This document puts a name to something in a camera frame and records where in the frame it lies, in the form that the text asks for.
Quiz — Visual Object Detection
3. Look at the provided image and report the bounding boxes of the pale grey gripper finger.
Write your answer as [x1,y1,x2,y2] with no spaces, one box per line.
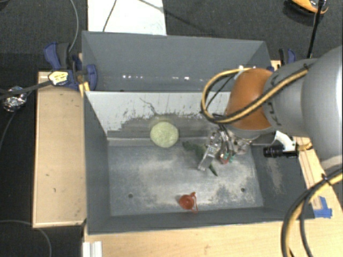
[197,145,217,171]

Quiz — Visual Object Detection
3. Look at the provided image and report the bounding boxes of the grey metal bin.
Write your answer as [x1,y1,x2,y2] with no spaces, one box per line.
[80,30,315,236]

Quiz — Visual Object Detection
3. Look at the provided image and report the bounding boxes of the dark green toy animal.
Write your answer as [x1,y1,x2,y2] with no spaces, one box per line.
[182,140,219,177]

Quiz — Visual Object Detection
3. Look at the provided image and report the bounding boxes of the red translucent plastic scoop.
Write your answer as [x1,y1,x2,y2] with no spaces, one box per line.
[178,192,200,215]

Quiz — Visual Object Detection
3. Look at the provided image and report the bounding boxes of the pale wood board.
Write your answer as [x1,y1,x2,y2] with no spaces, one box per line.
[32,71,88,229]

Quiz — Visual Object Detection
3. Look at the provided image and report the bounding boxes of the pale green ball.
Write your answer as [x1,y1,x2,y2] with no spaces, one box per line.
[150,120,180,148]

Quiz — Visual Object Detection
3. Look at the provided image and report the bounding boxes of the black cylinder on white bracket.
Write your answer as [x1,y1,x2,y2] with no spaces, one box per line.
[263,130,299,159]

